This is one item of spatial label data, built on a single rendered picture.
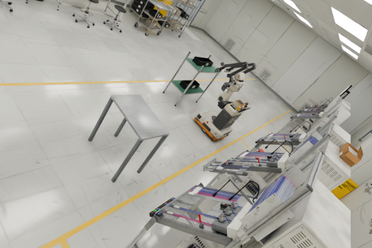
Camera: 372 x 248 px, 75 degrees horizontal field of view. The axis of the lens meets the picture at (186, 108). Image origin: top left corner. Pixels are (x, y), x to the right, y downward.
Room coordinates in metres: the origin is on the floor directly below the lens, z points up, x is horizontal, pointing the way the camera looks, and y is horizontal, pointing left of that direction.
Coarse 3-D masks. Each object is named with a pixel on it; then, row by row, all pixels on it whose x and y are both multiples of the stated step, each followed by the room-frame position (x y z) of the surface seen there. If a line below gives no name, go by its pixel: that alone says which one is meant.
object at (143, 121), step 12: (120, 96) 2.45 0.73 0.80; (132, 96) 2.62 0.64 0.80; (108, 108) 2.38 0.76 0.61; (120, 108) 2.26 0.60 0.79; (132, 108) 2.40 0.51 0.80; (144, 108) 2.56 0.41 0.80; (132, 120) 2.21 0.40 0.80; (144, 120) 2.36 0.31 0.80; (156, 120) 2.50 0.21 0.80; (144, 132) 2.17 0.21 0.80; (156, 132) 2.30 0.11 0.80; (168, 132) 2.45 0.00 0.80; (156, 144) 2.43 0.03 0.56; (120, 168) 2.06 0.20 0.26
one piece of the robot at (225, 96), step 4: (236, 80) 4.64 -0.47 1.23; (236, 84) 4.61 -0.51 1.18; (240, 84) 4.68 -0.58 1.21; (232, 88) 4.67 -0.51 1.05; (236, 88) 4.61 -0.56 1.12; (224, 92) 4.67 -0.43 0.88; (228, 92) 4.69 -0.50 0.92; (232, 92) 4.75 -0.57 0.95; (220, 96) 4.67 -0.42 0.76; (224, 96) 4.65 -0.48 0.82; (228, 96) 4.70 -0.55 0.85; (220, 100) 4.65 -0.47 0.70; (224, 100) 4.64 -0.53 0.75
